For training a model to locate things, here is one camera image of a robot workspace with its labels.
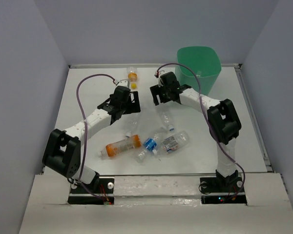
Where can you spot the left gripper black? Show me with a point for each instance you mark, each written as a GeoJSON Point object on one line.
{"type": "Point", "coordinates": [134, 107]}

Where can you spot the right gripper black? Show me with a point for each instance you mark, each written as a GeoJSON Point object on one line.
{"type": "Point", "coordinates": [156, 90]}

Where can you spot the clear bottle blue-ringed cap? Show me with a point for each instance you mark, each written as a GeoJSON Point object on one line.
{"type": "Point", "coordinates": [166, 119]}

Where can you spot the clear bottle white cap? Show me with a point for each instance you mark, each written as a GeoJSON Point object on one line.
{"type": "Point", "coordinates": [131, 124]}

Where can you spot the small bottle orange label yellow cap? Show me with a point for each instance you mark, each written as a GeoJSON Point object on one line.
{"type": "Point", "coordinates": [132, 77]}

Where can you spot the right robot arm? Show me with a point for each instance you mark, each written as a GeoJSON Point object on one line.
{"type": "Point", "coordinates": [223, 123]}

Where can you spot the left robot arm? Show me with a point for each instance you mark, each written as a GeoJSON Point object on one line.
{"type": "Point", "coordinates": [63, 153]}

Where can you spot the green plastic bin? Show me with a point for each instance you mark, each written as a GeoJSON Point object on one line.
{"type": "Point", "coordinates": [200, 60]}

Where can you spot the large orange label bottle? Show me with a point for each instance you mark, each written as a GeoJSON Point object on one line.
{"type": "Point", "coordinates": [114, 149]}

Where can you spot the crushed bottle blue label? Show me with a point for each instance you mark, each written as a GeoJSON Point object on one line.
{"type": "Point", "coordinates": [151, 146]}

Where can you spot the clear bottle white printed label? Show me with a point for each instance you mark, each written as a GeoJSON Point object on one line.
{"type": "Point", "coordinates": [172, 143]}

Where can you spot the white foam strip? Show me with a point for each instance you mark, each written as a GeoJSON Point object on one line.
{"type": "Point", "coordinates": [156, 186]}

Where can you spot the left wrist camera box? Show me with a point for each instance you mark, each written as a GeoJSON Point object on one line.
{"type": "Point", "coordinates": [123, 83]}

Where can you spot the aluminium back rail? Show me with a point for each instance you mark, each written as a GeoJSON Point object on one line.
{"type": "Point", "coordinates": [120, 65]}

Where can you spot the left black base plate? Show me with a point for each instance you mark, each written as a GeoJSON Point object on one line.
{"type": "Point", "coordinates": [102, 194]}

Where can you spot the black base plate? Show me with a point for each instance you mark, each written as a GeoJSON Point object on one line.
{"type": "Point", "coordinates": [102, 194]}
{"type": "Point", "coordinates": [213, 193]}

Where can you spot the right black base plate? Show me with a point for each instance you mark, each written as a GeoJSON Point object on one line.
{"type": "Point", "coordinates": [213, 193]}

